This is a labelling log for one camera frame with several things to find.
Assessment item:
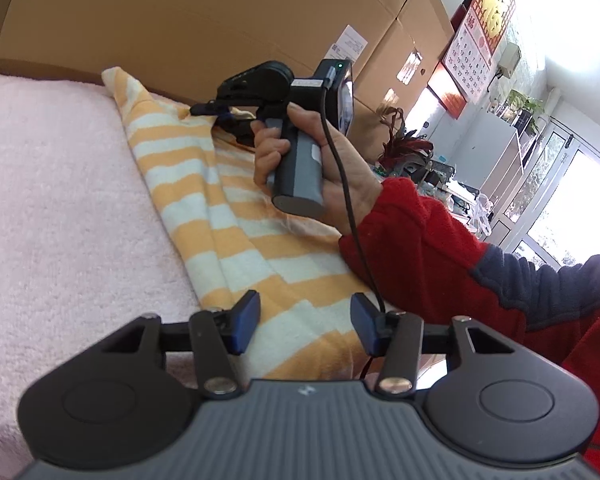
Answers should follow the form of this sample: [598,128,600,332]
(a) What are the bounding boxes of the red-leaf potted plant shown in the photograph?
[376,106,434,174]

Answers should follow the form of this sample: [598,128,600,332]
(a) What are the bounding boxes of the black cable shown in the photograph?
[321,71,387,382]

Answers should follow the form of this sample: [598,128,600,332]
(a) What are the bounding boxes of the white cabinet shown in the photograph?
[479,110,542,202]

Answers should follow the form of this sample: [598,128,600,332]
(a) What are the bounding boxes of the large cardboard box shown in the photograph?
[0,0,422,107]

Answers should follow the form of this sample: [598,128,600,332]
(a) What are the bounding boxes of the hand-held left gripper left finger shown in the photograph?
[101,290,262,401]

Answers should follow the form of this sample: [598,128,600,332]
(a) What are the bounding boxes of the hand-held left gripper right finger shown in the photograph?
[350,292,517,399]

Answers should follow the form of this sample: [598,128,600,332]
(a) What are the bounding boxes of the cardboard box with clear tape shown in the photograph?
[351,0,457,157]

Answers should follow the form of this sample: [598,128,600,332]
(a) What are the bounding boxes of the wall electrical box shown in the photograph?
[497,42,522,79]

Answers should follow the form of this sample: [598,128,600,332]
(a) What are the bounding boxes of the clear plastic bags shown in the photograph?
[471,191,494,237]

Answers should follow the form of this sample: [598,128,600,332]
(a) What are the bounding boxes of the orange striped shirt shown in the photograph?
[101,65,432,382]

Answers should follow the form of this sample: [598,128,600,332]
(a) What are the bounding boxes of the red wall calendar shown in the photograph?
[426,0,519,121]

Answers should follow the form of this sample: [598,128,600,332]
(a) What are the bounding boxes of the clear tape patch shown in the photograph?
[396,48,424,85]

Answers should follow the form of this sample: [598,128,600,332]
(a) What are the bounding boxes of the person's right forearm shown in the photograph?
[337,176,600,335]

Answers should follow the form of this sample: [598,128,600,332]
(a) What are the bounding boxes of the pink towel blanket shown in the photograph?
[0,68,204,480]

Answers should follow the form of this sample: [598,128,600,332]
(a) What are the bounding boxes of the white shipping label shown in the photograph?
[336,24,369,61]

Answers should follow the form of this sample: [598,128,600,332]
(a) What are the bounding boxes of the glass door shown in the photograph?
[490,114,600,267]

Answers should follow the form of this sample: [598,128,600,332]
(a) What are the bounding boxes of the green potted plants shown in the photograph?
[501,88,547,132]

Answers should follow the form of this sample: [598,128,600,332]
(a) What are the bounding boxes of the person's right hand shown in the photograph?
[252,103,384,237]

